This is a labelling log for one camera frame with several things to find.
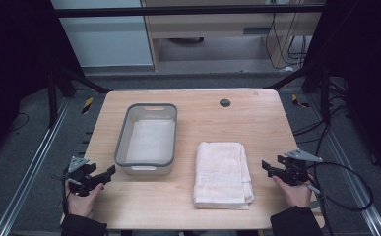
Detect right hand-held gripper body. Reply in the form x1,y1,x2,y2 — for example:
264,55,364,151
275,148,324,187

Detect black stand frame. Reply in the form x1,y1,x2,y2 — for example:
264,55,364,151
45,60,112,130
265,60,332,125

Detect light wooden desk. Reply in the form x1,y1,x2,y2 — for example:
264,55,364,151
141,0,327,72

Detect thin black floor cable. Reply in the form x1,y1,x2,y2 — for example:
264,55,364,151
6,111,31,134

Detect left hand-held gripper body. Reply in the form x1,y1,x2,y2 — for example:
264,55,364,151
61,155,97,198

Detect black floor cables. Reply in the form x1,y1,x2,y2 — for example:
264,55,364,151
291,78,354,146

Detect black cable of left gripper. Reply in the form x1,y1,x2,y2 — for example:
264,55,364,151
61,178,70,215

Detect black cables under desk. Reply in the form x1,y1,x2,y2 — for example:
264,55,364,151
265,12,309,71

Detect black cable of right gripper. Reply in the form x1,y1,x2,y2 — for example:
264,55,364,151
306,161,375,236

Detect yellow and black tape marker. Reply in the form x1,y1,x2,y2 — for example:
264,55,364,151
81,95,95,115
290,93,311,109

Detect person's left hand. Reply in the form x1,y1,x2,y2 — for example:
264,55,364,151
64,179,105,218

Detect dark curtain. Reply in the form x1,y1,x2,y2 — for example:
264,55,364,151
309,0,381,183
0,0,83,161

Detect white towel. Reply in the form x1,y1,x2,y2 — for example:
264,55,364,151
192,141,255,210

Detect white basin with grey rim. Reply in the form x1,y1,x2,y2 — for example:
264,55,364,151
113,102,178,176

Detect metal floor rail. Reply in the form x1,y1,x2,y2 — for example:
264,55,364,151
0,97,72,236
305,93,381,236

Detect person's right hand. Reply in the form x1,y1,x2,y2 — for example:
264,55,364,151
271,175,313,208

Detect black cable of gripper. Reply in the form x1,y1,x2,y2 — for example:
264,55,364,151
61,178,70,215
306,161,375,236

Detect black horizontal frame bar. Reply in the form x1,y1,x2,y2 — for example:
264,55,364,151
54,4,326,19

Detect white cabinet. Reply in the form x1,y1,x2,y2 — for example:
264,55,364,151
50,0,155,69

